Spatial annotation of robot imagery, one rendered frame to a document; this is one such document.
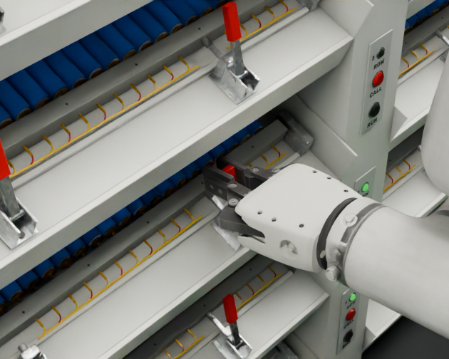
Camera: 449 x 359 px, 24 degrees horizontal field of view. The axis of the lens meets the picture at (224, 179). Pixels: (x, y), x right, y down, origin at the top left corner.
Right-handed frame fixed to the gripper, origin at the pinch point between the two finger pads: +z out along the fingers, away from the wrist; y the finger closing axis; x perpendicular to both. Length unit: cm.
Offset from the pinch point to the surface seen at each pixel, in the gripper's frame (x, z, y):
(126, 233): -2.1, 3.9, -10.9
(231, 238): -6.9, -0.8, -1.0
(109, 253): -2.5, 3.3, -13.8
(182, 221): -5.0, 3.6, -3.7
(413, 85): -6.5, 1.1, 35.1
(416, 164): -24.5, 5.2, 42.4
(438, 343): -57, 0, 42
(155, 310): -8.0, -1.6, -13.1
